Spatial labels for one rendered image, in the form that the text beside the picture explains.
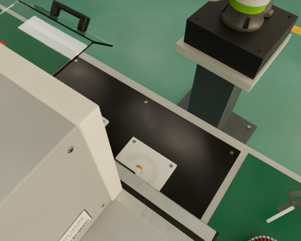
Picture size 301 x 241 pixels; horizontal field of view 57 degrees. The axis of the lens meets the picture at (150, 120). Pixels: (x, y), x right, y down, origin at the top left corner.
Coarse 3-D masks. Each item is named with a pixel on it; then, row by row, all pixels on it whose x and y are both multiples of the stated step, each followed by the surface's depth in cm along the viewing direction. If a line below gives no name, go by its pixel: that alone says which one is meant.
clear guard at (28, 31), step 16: (0, 16) 64; (16, 16) 64; (32, 16) 64; (48, 16) 64; (0, 32) 61; (16, 32) 61; (32, 32) 61; (48, 32) 61; (64, 32) 61; (80, 32) 63; (16, 48) 59; (32, 48) 59; (48, 48) 59; (64, 48) 59; (80, 48) 59; (48, 64) 57; (64, 64) 57
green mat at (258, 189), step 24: (240, 168) 78; (264, 168) 78; (240, 192) 75; (264, 192) 75; (216, 216) 72; (240, 216) 72; (264, 216) 72; (288, 216) 72; (216, 240) 69; (240, 240) 69; (288, 240) 69
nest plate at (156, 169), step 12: (132, 144) 79; (144, 144) 79; (120, 156) 77; (132, 156) 77; (144, 156) 77; (156, 156) 77; (144, 168) 75; (156, 168) 75; (168, 168) 75; (144, 180) 73; (156, 180) 73
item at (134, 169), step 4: (116, 160) 61; (120, 160) 66; (124, 160) 66; (124, 164) 65; (128, 164) 65; (132, 164) 65; (128, 168) 60; (132, 168) 64; (136, 168) 64; (132, 172) 60; (136, 172) 64; (140, 172) 65
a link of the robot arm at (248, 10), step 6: (234, 0) 88; (240, 0) 86; (246, 0) 85; (252, 0) 85; (258, 0) 85; (264, 0) 85; (234, 6) 90; (240, 6) 88; (246, 6) 87; (252, 6) 86; (258, 6) 86; (264, 6) 87; (246, 12) 89; (252, 12) 89; (258, 12) 89
